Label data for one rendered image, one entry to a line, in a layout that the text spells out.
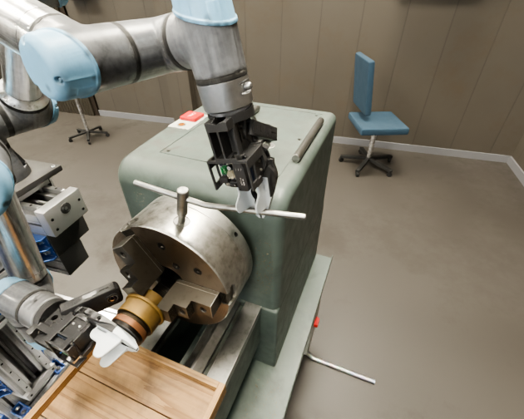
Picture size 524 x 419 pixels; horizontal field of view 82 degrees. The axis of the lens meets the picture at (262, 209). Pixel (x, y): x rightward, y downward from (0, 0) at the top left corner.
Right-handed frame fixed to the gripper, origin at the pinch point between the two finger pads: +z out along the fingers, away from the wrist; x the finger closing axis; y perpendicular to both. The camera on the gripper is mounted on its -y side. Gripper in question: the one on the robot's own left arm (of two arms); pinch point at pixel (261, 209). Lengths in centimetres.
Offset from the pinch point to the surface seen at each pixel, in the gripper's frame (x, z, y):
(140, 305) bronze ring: -21.5, 11.8, 18.2
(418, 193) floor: 38, 142, -233
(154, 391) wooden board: -24.7, 35.1, 24.7
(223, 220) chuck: -11.6, 5.4, -2.3
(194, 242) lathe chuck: -12.9, 4.0, 6.9
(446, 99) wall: 60, 84, -327
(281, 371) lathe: -11, 74, -5
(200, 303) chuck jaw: -12.2, 15.5, 12.4
